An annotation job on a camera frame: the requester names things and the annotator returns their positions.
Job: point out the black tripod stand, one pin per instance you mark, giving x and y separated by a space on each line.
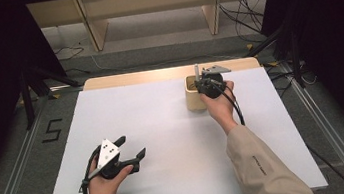
28 106
295 60

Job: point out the white table mat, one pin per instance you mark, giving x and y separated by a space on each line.
177 177

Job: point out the beige square pen holder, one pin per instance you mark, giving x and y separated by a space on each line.
194 102

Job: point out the person's left hand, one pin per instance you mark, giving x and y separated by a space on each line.
102 192

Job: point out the yellow tape piece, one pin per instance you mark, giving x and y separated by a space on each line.
249 46
273 63
55 96

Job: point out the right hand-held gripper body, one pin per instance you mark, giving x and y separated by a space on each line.
215 69

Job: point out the light wooden desk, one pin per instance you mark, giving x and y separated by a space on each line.
97 32

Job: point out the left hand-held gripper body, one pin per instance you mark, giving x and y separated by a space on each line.
108 152

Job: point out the person's right hand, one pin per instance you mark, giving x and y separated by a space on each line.
222 109

